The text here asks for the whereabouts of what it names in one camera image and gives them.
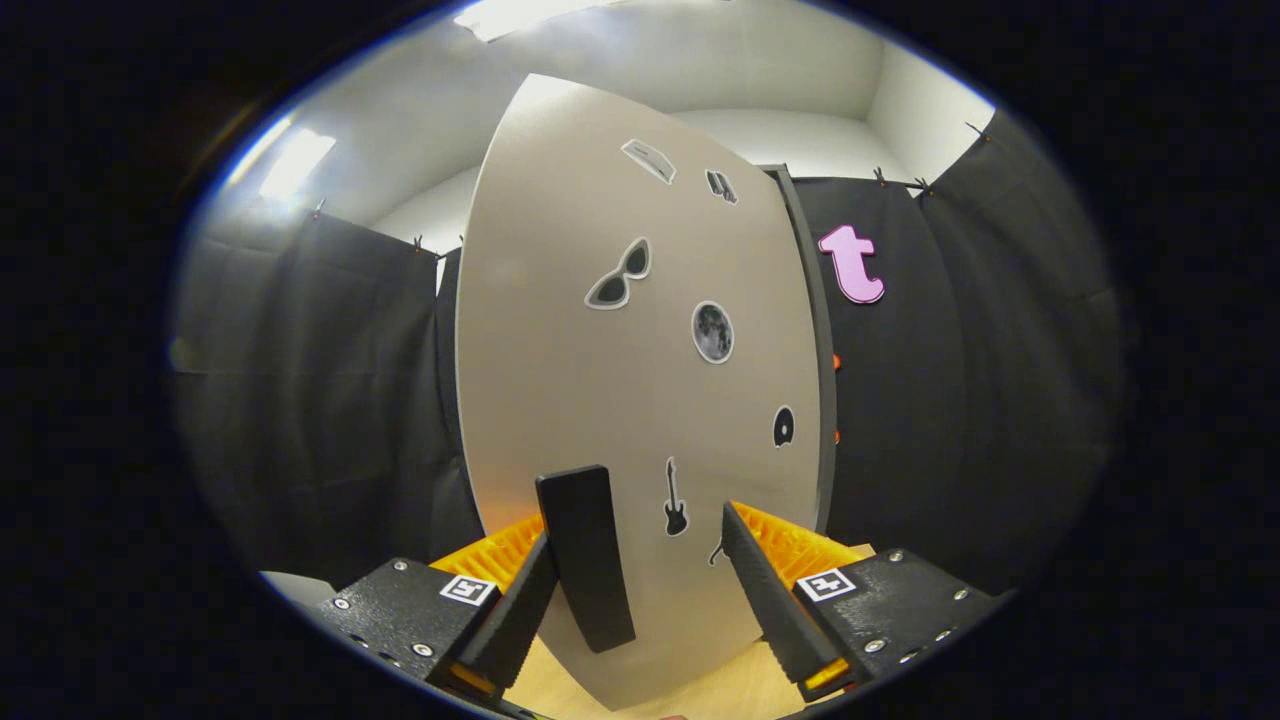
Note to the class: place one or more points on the beige shoe cabinet door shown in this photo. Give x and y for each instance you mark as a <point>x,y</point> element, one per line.
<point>560,350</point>

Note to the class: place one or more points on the black backdrop cloth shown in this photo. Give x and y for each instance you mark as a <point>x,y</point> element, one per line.
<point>300,400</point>

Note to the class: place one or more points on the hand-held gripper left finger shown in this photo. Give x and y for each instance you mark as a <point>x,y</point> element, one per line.
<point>515,610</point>

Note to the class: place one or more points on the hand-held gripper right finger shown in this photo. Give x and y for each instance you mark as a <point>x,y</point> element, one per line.
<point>770,600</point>

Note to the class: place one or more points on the wide ceiling light panel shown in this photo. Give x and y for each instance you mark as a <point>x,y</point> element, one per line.
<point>510,15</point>

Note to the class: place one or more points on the narrow ceiling light panel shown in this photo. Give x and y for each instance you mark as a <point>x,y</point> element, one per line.
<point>298,163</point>

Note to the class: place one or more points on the light grey panel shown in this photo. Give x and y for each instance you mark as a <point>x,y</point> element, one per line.
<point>290,585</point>

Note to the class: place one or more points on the row of black cloth clips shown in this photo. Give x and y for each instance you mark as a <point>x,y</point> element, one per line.
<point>880,178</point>

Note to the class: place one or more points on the dark grey shoe cabinet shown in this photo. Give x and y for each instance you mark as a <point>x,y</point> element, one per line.
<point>824,330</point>

